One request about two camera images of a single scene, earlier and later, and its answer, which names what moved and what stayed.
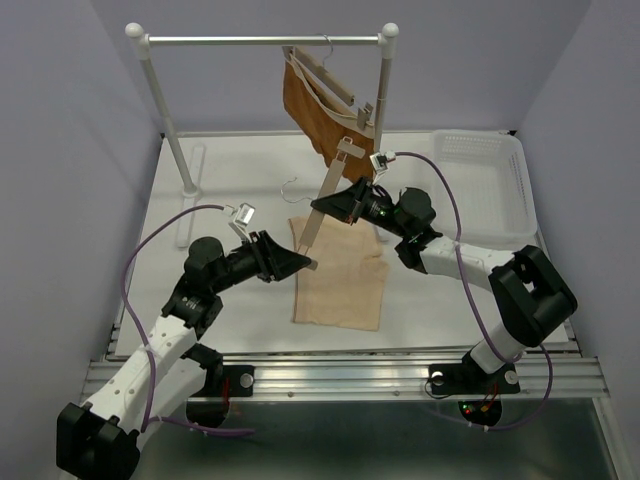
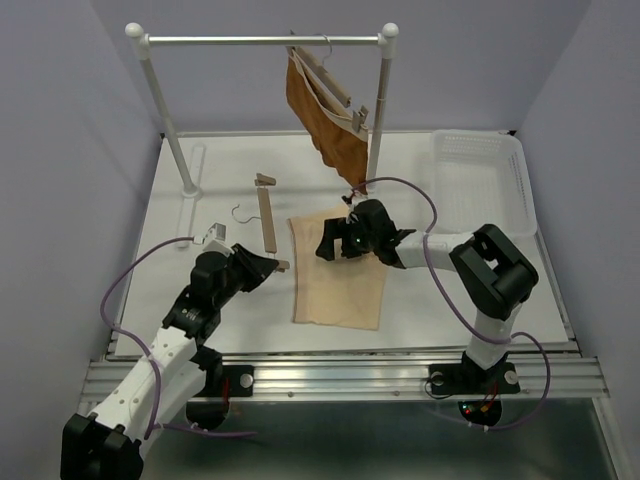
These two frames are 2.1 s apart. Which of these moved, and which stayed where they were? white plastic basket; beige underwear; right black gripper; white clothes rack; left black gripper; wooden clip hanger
Moved: left black gripper; wooden clip hanger; right black gripper
Stayed: beige underwear; white clothes rack; white plastic basket
